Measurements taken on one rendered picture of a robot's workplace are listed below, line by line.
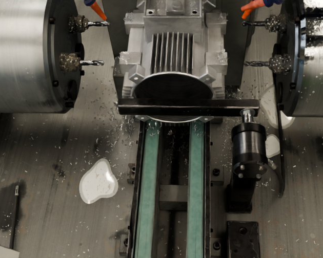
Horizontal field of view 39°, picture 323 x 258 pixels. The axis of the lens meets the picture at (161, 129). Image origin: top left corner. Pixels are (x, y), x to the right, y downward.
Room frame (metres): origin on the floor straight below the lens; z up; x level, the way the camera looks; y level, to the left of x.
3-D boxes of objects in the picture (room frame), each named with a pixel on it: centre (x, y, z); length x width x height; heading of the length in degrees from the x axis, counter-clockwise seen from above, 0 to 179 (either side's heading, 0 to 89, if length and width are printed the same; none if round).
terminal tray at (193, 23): (0.64, -0.05, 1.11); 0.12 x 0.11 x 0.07; 172
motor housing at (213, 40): (0.60, -0.04, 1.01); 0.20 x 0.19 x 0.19; 172
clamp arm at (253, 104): (0.48, -0.05, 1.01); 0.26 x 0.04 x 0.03; 82
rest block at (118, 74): (0.68, 0.06, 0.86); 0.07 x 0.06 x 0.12; 82
